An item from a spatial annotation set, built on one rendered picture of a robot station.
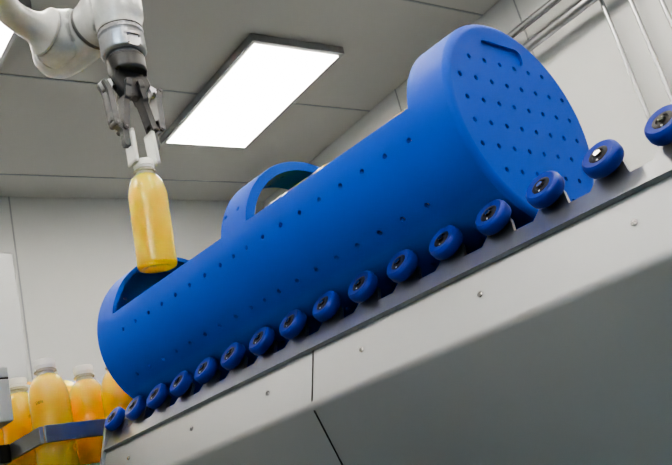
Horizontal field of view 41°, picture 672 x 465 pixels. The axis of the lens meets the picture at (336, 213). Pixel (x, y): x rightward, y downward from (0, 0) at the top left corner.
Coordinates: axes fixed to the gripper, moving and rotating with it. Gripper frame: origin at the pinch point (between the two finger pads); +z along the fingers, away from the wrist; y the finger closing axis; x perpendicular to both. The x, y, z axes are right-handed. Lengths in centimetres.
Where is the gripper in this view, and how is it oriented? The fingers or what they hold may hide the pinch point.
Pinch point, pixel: (141, 149)
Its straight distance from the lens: 172.7
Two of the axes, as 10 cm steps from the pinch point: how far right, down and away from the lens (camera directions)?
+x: -6.4, 4.1, 6.5
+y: 7.3, 0.6, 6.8
